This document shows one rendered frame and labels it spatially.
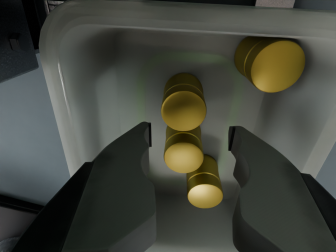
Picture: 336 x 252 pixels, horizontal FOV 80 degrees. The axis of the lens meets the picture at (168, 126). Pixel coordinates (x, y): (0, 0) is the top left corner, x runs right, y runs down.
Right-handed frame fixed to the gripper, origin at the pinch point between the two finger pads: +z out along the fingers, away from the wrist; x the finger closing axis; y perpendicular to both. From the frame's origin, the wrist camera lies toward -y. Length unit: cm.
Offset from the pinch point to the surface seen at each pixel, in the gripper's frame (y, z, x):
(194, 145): 3.1, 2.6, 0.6
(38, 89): 1.3, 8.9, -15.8
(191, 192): 8.5, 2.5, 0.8
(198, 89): -1.0, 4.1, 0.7
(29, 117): 4.7, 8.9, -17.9
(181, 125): 1.3, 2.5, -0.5
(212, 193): 8.4, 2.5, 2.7
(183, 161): 4.8, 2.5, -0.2
